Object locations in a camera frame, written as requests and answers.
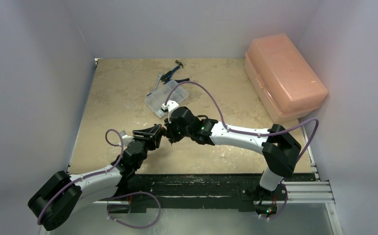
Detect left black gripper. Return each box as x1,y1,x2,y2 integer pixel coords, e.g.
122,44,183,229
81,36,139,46
132,125,163,170

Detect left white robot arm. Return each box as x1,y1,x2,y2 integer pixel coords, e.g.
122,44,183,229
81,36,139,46
27,124,166,231

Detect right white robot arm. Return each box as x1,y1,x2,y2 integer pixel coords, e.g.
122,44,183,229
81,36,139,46
162,105,302,199

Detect clear plastic screw box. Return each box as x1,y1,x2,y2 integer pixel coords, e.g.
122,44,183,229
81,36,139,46
144,80,189,118

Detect silver wrench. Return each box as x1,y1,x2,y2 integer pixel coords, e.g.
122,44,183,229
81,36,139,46
152,72,164,92

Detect small hammer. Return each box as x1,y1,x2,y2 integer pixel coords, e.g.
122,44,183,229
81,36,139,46
175,60,184,68

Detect pink plastic storage box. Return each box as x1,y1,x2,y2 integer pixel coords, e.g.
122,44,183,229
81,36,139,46
244,34,328,123

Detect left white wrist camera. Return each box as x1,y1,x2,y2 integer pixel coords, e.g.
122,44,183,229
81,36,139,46
118,130,134,146

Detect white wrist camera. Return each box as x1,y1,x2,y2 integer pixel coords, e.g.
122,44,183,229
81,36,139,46
118,130,134,146
161,100,179,116

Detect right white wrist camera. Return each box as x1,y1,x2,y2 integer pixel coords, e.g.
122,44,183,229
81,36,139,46
161,100,179,116

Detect blue handled pliers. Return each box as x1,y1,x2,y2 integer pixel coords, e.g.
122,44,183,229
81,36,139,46
160,64,190,84

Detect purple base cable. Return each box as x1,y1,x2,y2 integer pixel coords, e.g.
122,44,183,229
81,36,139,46
106,190,162,230

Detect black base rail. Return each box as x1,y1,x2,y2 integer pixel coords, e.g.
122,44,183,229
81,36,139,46
88,172,316,214

